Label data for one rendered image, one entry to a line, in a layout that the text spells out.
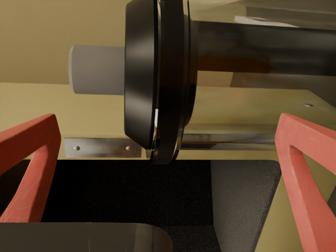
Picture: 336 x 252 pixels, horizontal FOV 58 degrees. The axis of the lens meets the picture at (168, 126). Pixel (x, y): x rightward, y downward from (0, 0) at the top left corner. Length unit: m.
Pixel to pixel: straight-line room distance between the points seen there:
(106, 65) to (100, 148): 0.14
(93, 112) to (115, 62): 0.16
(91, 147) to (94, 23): 0.43
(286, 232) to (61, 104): 0.31
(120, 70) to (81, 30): 0.53
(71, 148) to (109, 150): 0.03
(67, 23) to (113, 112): 0.40
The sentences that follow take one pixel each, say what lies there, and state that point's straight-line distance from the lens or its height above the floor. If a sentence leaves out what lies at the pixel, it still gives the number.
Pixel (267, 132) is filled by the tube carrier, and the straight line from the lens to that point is 0.17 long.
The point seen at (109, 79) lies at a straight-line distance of 0.17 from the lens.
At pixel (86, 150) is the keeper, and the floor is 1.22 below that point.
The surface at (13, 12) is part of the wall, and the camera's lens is 0.72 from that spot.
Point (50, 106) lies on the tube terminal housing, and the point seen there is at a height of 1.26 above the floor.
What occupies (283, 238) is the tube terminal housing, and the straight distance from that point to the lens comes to 0.44.
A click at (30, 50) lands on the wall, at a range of 0.73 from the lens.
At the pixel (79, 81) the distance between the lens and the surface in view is 0.17.
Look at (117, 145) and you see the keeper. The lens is 0.29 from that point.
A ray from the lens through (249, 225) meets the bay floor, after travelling 0.44.
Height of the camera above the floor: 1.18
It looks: 8 degrees down
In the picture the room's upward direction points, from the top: 89 degrees counter-clockwise
